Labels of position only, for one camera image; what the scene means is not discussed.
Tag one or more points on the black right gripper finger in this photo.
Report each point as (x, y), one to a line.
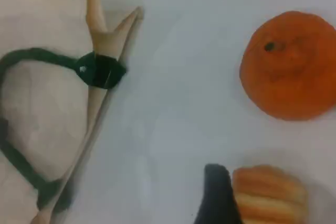
(218, 197)

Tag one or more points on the orange fruit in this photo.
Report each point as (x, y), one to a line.
(288, 77)

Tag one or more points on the ridged golden bread loaf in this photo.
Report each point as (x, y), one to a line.
(270, 197)

